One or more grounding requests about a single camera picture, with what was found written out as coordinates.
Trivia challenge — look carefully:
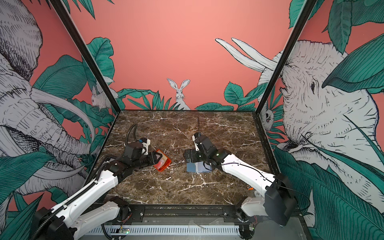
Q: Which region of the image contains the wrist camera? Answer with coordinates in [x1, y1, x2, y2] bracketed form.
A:
[193, 133, 216, 155]
[139, 138, 151, 155]

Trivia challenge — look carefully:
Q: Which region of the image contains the black right corner frame post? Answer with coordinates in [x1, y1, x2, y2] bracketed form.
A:
[255, 0, 318, 115]

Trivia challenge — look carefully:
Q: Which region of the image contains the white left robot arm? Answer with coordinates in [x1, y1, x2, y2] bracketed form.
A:
[28, 151, 162, 240]

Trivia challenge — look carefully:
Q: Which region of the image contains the blue card holder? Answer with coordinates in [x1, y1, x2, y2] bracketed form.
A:
[187, 162, 212, 173]

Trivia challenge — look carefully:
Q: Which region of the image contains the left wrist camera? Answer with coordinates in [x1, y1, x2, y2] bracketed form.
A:
[139, 138, 151, 155]

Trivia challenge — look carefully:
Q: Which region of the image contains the white slotted cable duct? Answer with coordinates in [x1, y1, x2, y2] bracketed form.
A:
[83, 224, 241, 236]

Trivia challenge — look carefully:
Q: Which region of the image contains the black left corner frame post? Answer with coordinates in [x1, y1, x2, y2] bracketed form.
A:
[49, 0, 121, 115]

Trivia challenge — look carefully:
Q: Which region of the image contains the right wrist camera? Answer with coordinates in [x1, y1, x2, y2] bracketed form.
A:
[193, 133, 216, 155]

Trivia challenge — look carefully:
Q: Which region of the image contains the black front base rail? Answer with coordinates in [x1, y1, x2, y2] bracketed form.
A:
[86, 203, 301, 224]

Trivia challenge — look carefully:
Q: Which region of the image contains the black corner frame post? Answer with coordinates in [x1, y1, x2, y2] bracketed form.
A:
[49, 0, 121, 115]
[255, 0, 318, 115]

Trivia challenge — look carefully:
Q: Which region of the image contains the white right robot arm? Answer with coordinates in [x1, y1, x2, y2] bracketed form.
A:
[183, 149, 298, 226]

